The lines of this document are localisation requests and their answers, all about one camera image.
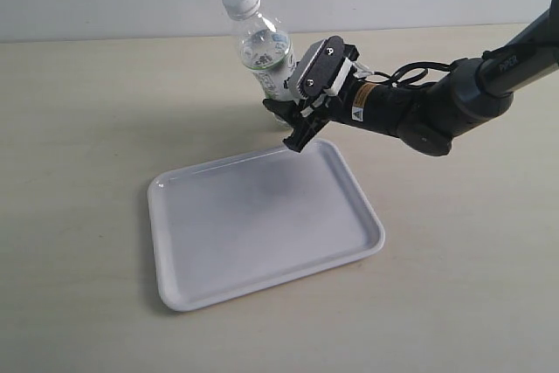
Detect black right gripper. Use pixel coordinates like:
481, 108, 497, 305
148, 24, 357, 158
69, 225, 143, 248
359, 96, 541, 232
263, 58, 414, 153

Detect white bottle cap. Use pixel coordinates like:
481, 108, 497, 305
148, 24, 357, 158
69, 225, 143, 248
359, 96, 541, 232
222, 0, 261, 21

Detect clear plastic drink bottle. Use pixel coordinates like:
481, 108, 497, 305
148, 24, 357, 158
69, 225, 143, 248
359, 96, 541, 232
231, 2, 297, 101

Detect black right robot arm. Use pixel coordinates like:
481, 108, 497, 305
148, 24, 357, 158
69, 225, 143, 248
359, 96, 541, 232
263, 0, 558, 156

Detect white rectangular plastic tray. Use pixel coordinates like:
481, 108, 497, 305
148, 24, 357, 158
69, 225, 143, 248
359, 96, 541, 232
147, 139, 385, 312

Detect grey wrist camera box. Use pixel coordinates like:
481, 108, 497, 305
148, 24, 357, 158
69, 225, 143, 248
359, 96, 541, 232
287, 36, 359, 100

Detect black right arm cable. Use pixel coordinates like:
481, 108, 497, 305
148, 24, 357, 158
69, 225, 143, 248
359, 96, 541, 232
362, 61, 458, 88

